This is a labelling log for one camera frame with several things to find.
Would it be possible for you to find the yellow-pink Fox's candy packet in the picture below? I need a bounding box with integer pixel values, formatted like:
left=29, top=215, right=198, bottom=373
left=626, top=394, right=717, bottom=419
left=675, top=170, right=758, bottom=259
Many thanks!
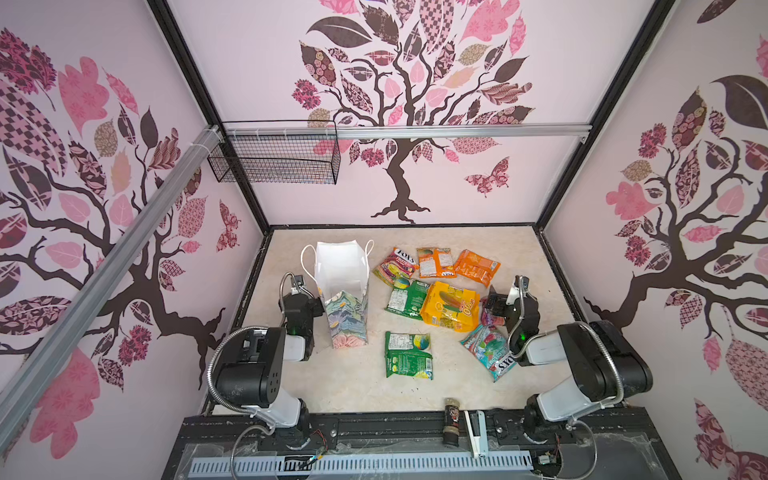
left=373, top=247, right=419, bottom=286

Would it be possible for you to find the aluminium rail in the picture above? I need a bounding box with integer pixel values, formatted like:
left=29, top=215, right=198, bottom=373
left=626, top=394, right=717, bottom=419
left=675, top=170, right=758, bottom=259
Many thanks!
left=224, top=121, right=592, bottom=140
left=1, top=125, right=222, bottom=449

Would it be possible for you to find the aluminium rail back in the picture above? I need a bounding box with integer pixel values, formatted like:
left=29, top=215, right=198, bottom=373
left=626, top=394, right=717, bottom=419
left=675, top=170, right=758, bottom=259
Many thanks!
left=224, top=121, right=592, bottom=140

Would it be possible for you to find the green snack packet front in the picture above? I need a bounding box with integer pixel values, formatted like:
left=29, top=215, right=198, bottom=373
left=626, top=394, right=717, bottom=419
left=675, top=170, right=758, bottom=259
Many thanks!
left=385, top=332, right=434, bottom=380

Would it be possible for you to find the orange snack packet right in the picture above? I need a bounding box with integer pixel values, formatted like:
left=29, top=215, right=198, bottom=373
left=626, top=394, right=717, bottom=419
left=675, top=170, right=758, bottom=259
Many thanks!
left=454, top=249, right=501, bottom=287

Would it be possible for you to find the green snack packet middle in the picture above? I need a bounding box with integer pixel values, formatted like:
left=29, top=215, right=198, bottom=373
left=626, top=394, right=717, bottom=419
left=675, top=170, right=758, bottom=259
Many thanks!
left=385, top=278, right=430, bottom=321

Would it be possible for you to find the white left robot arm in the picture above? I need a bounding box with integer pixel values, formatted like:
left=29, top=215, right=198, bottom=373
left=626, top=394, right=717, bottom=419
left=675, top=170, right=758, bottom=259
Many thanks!
left=204, top=293, right=324, bottom=438

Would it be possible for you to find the teal Fox's candy packet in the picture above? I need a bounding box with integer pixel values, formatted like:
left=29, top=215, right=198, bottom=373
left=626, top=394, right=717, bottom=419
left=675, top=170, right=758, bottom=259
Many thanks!
left=460, top=325, right=517, bottom=383

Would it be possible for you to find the yellow snack packet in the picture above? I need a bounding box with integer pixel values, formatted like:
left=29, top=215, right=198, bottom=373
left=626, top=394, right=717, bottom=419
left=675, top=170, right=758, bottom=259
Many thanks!
left=420, top=281, right=481, bottom=333

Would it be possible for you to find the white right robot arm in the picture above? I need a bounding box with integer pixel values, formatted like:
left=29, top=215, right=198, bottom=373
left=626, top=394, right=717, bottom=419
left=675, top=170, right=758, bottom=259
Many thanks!
left=483, top=275, right=653, bottom=440

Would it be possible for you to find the floral paper gift bag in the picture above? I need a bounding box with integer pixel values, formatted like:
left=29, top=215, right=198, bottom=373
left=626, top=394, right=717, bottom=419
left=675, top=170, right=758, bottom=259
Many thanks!
left=300, top=240, right=375, bottom=349

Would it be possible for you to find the brown cylindrical bottle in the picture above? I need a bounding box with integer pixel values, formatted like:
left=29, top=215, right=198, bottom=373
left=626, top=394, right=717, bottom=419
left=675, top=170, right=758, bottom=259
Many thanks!
left=442, top=398, right=461, bottom=447

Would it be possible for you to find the grey slotted cable duct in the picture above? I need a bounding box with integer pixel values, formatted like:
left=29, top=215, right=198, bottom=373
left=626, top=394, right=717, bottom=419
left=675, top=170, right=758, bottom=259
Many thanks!
left=187, top=451, right=533, bottom=479

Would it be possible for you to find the pink Fox's candy packet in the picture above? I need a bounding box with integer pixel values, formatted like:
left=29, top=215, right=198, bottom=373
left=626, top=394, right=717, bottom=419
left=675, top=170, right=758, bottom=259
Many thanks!
left=479, top=297, right=506, bottom=327

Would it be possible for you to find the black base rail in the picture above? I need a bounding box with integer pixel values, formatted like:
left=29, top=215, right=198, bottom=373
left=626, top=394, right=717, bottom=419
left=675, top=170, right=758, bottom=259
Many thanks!
left=161, top=407, right=681, bottom=479

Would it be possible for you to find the small orange snack packet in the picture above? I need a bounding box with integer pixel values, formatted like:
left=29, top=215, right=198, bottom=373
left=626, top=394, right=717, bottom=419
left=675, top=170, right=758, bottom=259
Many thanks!
left=417, top=247, right=457, bottom=279

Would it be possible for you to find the aluminium rail left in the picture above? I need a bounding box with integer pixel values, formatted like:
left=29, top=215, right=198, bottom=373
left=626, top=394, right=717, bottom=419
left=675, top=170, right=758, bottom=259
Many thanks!
left=1, top=125, right=222, bottom=449

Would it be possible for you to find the green snack packet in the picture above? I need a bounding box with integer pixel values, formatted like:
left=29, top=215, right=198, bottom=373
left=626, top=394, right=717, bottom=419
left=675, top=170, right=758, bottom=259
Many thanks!
left=385, top=332, right=434, bottom=380
left=385, top=278, right=430, bottom=321

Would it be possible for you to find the white clip bracket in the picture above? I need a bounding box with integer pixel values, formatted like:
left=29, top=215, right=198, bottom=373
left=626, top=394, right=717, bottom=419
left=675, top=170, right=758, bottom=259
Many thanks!
left=464, top=410, right=488, bottom=459

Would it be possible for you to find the black wire basket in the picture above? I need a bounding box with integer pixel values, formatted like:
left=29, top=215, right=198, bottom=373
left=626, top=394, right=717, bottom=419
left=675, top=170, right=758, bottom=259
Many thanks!
left=208, top=120, right=341, bottom=185

